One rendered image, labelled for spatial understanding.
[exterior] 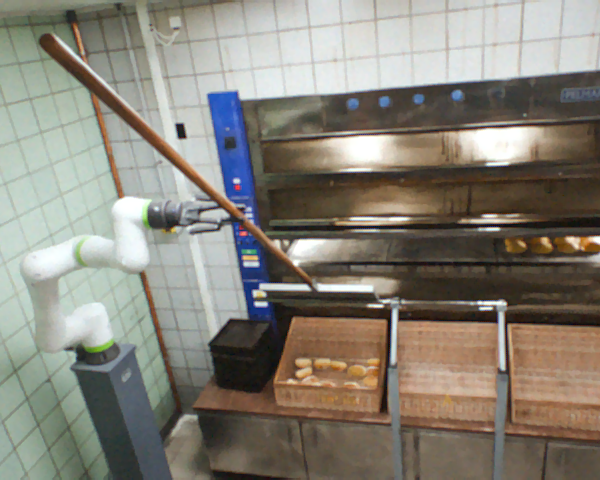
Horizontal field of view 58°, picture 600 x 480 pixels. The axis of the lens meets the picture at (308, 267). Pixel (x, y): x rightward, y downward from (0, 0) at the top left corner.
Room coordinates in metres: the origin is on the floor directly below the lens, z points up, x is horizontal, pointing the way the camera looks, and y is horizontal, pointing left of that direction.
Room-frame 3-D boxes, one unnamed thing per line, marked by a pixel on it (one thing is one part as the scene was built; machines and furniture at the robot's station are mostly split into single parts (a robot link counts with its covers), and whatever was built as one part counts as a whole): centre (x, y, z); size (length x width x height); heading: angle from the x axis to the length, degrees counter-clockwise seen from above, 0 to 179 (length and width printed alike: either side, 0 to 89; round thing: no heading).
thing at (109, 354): (2.04, 1.00, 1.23); 0.26 x 0.15 x 0.06; 69
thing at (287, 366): (2.45, -0.07, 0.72); 0.56 x 0.49 x 0.28; 73
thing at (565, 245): (2.79, -1.37, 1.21); 0.61 x 0.48 x 0.06; 163
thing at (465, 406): (2.27, -0.64, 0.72); 0.56 x 0.49 x 0.28; 74
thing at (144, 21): (2.93, 0.65, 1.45); 0.05 x 0.02 x 2.30; 73
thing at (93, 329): (2.02, 0.96, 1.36); 0.16 x 0.13 x 0.19; 131
